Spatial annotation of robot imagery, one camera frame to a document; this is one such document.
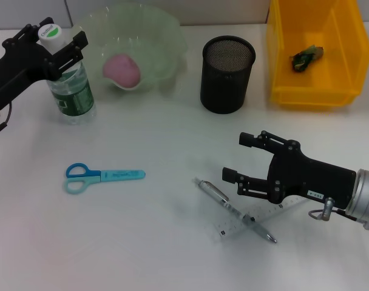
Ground right arm connector cable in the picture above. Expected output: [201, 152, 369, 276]
[308, 196, 358, 222]

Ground arm connector cable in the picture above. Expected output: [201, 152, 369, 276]
[0, 102, 13, 140]
[308, 196, 358, 222]

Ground transparent plastic ruler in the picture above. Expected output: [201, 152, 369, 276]
[213, 195, 310, 243]

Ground green silver plastic wrapper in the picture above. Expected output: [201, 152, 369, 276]
[289, 44, 325, 74]

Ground blue scissors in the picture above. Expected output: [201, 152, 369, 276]
[64, 162, 146, 195]

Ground green translucent fruit bowl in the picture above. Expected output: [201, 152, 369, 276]
[72, 3, 189, 92]

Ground silver ballpoint pen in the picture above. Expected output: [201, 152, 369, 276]
[191, 177, 278, 244]

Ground black mesh pen holder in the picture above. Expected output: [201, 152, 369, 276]
[200, 35, 257, 115]

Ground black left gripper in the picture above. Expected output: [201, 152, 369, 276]
[0, 16, 89, 112]

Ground clear water bottle green label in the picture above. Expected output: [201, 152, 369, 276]
[37, 24, 98, 126]

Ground yellow plastic bin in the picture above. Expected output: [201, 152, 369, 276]
[265, 0, 369, 111]

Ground left arm connector cable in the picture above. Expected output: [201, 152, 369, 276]
[0, 102, 13, 140]

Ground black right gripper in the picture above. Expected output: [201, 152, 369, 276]
[221, 130, 358, 210]

